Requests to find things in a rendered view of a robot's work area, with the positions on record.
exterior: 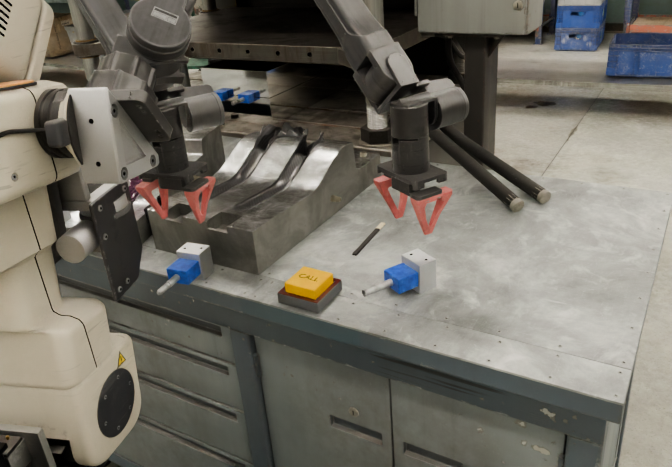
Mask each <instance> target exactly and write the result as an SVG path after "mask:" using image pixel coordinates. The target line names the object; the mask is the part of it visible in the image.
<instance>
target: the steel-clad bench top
mask: <svg viewBox="0 0 672 467"><path fill-rule="evenodd" d="M430 164H431V165H433V166H435V167H438V168H440V169H443V170H445V171H447V180H446V181H444V182H441V183H438V182H436V180H433V181H430V182H427V183H425V188H422V189H420V190H423V189H426V188H430V187H433V186H436V187H438V188H441V187H444V186H446V187H448V188H451V189H452V195H451V197H450V199H449V200H448V202H447V204H446V205H445V207H444V209H443V210H442V212H441V214H440V216H439V218H438V220H437V223H436V225H435V227H434V230H433V232H432V233H430V234H428V235H424V233H423V231H422V229H421V226H420V224H419V221H418V219H417V216H416V213H415V211H414V208H413V206H412V203H411V201H410V197H409V196H408V198H407V203H406V207H405V211H404V214H403V217H401V218H398V219H396V218H395V217H394V215H393V213H392V212H391V210H390V208H389V206H388V204H387V203H386V201H385V199H384V198H383V196H382V195H381V193H380V192H379V190H378V189H377V187H376V185H375V184H374V183H373V184H371V185H370V186H369V187H368V188H366V189H365V190H364V191H363V192H361V193H360V194H359V195H358V196H357V197H355V198H354V199H353V200H352V201H350V202H349V203H348V204H347V205H345V206H344V207H343V208H342V209H340V210H339V211H338V212H337V213H335V214H334V215H333V216H332V217H330V218H329V219H328V220H327V221H326V222H324V223H323V224H322V225H321V226H319V227H318V228H317V229H316V230H314V231H313V232H312V233H311V234H309V235H308V236H307V237H306V238H304V239H303V240H302V241H301V242H299V243H298V244H297V245H296V246H294V247H293V248H292V249H291V250H290V251H288V252H287V253H286V254H285V255H283V256H282V257H281V258H280V259H278V260H277V261H276V262H275V263H273V264H272V265H271V266H270V267H268V268H267V269H266V270H265V271H263V272H262V273H261V274H260V275H256V274H252V273H248V272H244V271H240V270H236V269H232V268H228V267H225V266H221V265H217V264H213V266H214V271H213V272H212V273H211V274H210V275H209V276H208V277H207V278H206V279H205V280H199V279H195V280H194V281H192V282H191V283H190V284H193V285H196V286H200V287H203V288H207V289H210V290H214V291H217V292H221V293H225V294H228V295H232V296H235V297H239V298H242V299H246V300H249V301H253V302H256V303H260V304H264V305H267V306H271V307H274V308H278V309H281V310H285V311H288V312H292V313H295V314H299V315H303V316H306V317H310V318H313V319H317V320H320V321H324V322H327V323H331V324H334V325H338V326H342V327H345V328H349V329H352V330H356V331H359V332H363V333H366V334H370V335H373V336H377V337H380V338H384V339H388V340H391V341H395V342H398V343H402V344H405V345H409V346H412V347H416V348H419V349H423V350H427V351H430V352H434V353H437V354H441V355H444V356H448V357H451V358H455V359H458V360H462V361H466V362H469V363H473V364H476V365H480V366H483V367H487V368H490V369H494V370H497V371H501V372H505V373H508V374H512V375H515V376H519V377H522V378H526V379H529V380H533V381H536V382H540V383H544V384H547V385H551V386H554V387H558V388H561V389H565V390H568V391H572V392H575V393H579V394H582V395H586V396H590V397H593V398H597V399H600V400H604V401H607V402H611V403H614V404H618V405H621V406H623V405H624V401H625V397H626V393H627V389H628V384H629V380H630V376H631V372H632V368H633V364H634V359H635V355H636V351H637V347H638V343H639V339H640V334H641V330H642V326H643V322H644V318H645V314H646V309H647V305H648V301H649V297H650V293H651V289H652V284H653V280H654V276H655V272H656V268H657V263H658V259H659V255H660V251H661V247H662V243H663V238H664V234H665V230H666V226H667V222H668V218H669V213H670V209H671V205H672V193H669V192H661V191H653V190H645V189H638V188H630V187H622V186H614V185H606V184H598V183H590V182H582V181H575V180H567V179H559V178H551V177H543V176H535V175H527V174H524V175H525V176H527V177H528V178H530V179H531V180H533V181H534V182H536V183H537V184H539V185H540V186H542V187H543V188H545V189H546V190H548V191H549V192H550V193H551V198H550V199H549V201H548V202H547V203H544V204H541V203H540V202H539V201H537V200H535V199H534V198H532V197H531V196H530V195H528V194H527V193H525V192H524V191H522V190H521V189H519V188H518V187H517V186H515V185H514V184H512V183H511V182H509V181H508V180H506V179H505V178H504V177H502V176H501V175H499V174H498V173H496V172H495V171H493V170H488V169H486V170H488V171H489V172H490V173H491V174H492V175H493V176H495V177H496V178H497V179H498V180H499V181H500V182H502V183H503V184H504V185H505V186H506V187H508V188H509V189H510V190H511V191H512V192H513V193H515V194H516V195H517V196H518V197H519V198H520V199H521V200H522V201H524V206H523V208H522V209H521V210H520V211H518V212H513V211H512V210H511V209H509V208H508V207H507V206H506V205H505V204H504V203H503V202H502V201H500V200H499V199H498V198H497V197H496V196H495V195H494V194H493V193H491V192H490V191H489V190H488V189H487V188H486V187H485V186H484V185H482V184H481V183H480V182H479V181H478V180H477V179H476V178H475V177H473V176H472V175H471V174H470V173H469V172H468V171H467V170H466V169H464V168H463V167H462V166H456V165H448V164H441V163H433V162H430ZM381 222H383V223H385V225H384V226H383V227H382V228H381V230H380V231H379V232H378V233H377V234H376V235H375V236H374V237H373V238H372V239H371V240H370V242H369V243H368V244H367V245H366V246H365V247H364V248H363V249H362V250H361V251H360V253H359V254H358V255H357V256H355V255H352V253H353V252H354V251H355V250H356V249H357V248H358V247H359V246H360V245H361V243H362V242H363V241H364V240H365V239H366V238H367V237H368V236H369V235H370V234H371V233H372V232H373V231H374V229H375V228H376V227H377V226H378V225H379V224H380V223H381ZM415 249H420V250H421V251H423V252H425V253H426V254H428V255H430V256H431V257H433V258H435V259H436V287H435V288H433V289H430V290H428V291H426V292H423V293H421V294H419V293H418V292H417V291H415V290H414V289H411V290H408V291H406V292H403V293H401V294H398V293H397V292H395V291H394V290H393V289H391V288H390V287H388V288H385V289H383V290H380V291H378V292H376V293H373V294H371V295H368V296H366V297H364V296H363V294H362V290H363V289H366V288H368V287H371V286H373V285H376V284H378V283H381V282H383V281H384V270H385V269H388V268H390V267H393V266H395V265H398V264H400V263H402V262H401V255H402V254H405V253H407V252H410V251H412V250H415ZM177 259H178V258H177V254H174V253H170V252H166V251H162V250H158V249H156V247H155V243H154V238H153V235H151V236H150V237H149V238H148V239H147V240H146V241H145V242H144V243H143V244H142V254H141V262H140V270H143V271H147V272H150V273H154V274H157V275H161V276H164V277H168V275H167V270H166V269H167V268H168V267H169V266H170V265H171V264H173V263H174V262H175V261H176V260H177ZM302 267H308V268H313V269H317V270H321V271H325V272H329V273H332V274H333V278H336V279H341V281H342V290H341V291H340V292H339V293H338V294H337V295H336V296H335V297H334V298H333V299H332V300H331V301H330V302H329V303H328V304H327V305H326V306H325V307H324V308H323V309H322V310H321V311H320V312H319V313H314V312H311V311H307V310H304V309H300V308H296V307H293V306H289V305H285V304H282V303H279V302H278V295H277V293H278V292H279V291H280V290H281V289H282V288H283V287H284V286H285V282H286V281H287V280H289V279H290V278H291V277H292V276H293V275H294V274H295V273H297V272H298V271H299V270H300V269H301V268H302Z"/></svg>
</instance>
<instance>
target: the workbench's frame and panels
mask: <svg viewBox="0 0 672 467"><path fill-rule="evenodd" d="M55 268H56V273H57V278H58V283H59V289H60V294H61V297H77V298H94V299H98V300H99V301H101V302H102V303H103V304H104V305H105V309H106V314H107V320H108V326H109V331H110V333H123V334H127V335H129V336H130V338H131V340H132V344H133V351H134V357H135V363H136V369H137V375H138V381H139V387H140V393H141V408H140V413H139V416H138V419H137V421H136V423H135V425H134V427H133V428H132V430H131V431H130V432H129V433H128V435H127V436H126V437H125V438H124V439H123V441H122V442H121V443H120V444H119V446H118V447H117V448H116V449H115V451H114V452H113V453H112V454H111V456H110V457H109V459H108V460H107V462H106V464H105V465H104V467H106V466H108V465H109V464H110V463H111V461H112V462H114V463H116V464H118V465H120V466H122V467H619V461H620V455H621V449H622V443H623V436H624V430H625V424H626V418H627V412H628V406H629V400H630V394H631V387H632V381H633V375H634V369H635V363H636V357H637V351H638V347H639V343H638V347H637V351H636V355H635V359H634V364H633V368H632V372H631V376H630V380H629V384H628V389H627V393H626V397H625V401H624V405H623V406H621V405H618V404H614V403H611V402H607V401H604V400H600V399H597V398H593V397H590V396H586V395H582V394H579V393H575V392H572V391H568V390H565V389H561V388H558V387H554V386H551V385H547V384H544V383H540V382H536V381H533V380H529V379H526V378H522V377H519V376H515V375H512V374H508V373H505V372H501V371H497V370H494V369H490V368H487V367H483V366H480V365H476V364H473V363H469V362H466V361H462V360H458V359H455V358H451V357H448V356H444V355H441V354H437V353H434V352H430V351H427V350H423V349H419V348H416V347H412V346H409V345H405V344H402V343H398V342H395V341H391V340H388V339H384V338H380V337H377V336H373V335H370V334H366V333H363V332H359V331H356V330H352V329H349V328H345V327H342V326H338V325H334V324H331V323H327V322H324V321H320V320H317V319H313V318H310V317H306V316H303V315H299V314H295V313H292V312H288V311H285V310H281V309H278V308H274V307H271V306H267V305H264V304H260V303H256V302H253V301H249V300H246V299H242V298H239V297H235V296H232V295H228V294H225V293H221V292H217V291H214V290H210V289H207V288H203V287H200V286H196V285H193V284H189V285H186V284H180V283H175V284H174V285H173V286H172V287H170V288H169V289H167V291H165V293H163V294H162V295H157V290H158V289H160V287H162V285H164V284H165V283H166V282H167V281H168V280H169V279H168V277H164V276H161V275H157V274H154V273H150V272H147V271H143V270H139V277H138V279H137V280H136V281H135V282H134V283H133V285H132V286H131V287H130V288H129V289H128V290H127V291H126V292H125V294H124V295H123V296H122V297H121V298H120V299H119V300H118V301H117V302H115V301H114V299H113V295H112V292H111V288H110V284H109V280H108V277H107V273H106V269H105V266H104V262H103V259H101V258H97V257H93V256H90V255H88V256H87V257H86V258H85V259H84V260H82V261H81V262H79V263H71V262H68V261H66V260H64V259H63V258H62V259H61V260H59V261H58V262H57V263H56V264H55Z"/></svg>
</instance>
